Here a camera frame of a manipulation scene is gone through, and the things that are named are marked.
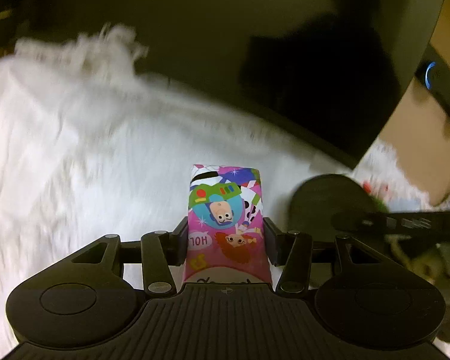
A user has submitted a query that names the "green lid glass jar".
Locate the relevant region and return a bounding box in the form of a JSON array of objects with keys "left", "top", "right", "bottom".
[{"left": 374, "top": 190, "right": 428, "bottom": 213}]

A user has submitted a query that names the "black oval slipper sole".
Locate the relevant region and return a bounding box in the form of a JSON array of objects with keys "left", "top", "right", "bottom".
[{"left": 287, "top": 174, "right": 377, "bottom": 242}]

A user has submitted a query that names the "dark sofa furniture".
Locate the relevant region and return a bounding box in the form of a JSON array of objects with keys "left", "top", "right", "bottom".
[{"left": 0, "top": 0, "right": 445, "bottom": 167}]

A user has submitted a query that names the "white woven blanket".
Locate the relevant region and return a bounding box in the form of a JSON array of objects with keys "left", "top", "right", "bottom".
[{"left": 0, "top": 23, "right": 450, "bottom": 360}]

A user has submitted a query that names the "pink cartoon tissue pack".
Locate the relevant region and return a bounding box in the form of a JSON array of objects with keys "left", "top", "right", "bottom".
[{"left": 183, "top": 164, "right": 272, "bottom": 284}]

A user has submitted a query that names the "black power strip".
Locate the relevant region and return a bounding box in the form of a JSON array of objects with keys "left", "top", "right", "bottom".
[{"left": 415, "top": 44, "right": 450, "bottom": 118}]

